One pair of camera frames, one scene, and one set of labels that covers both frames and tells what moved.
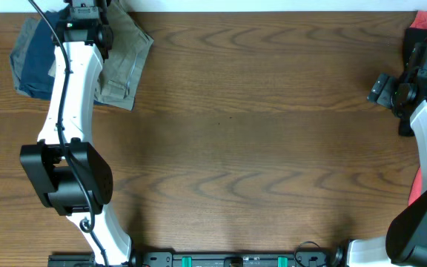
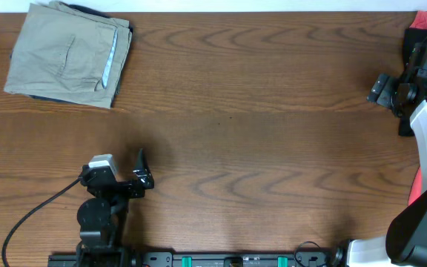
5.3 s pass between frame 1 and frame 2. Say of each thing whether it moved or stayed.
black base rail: stayed
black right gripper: stayed
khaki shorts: moved
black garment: stayed
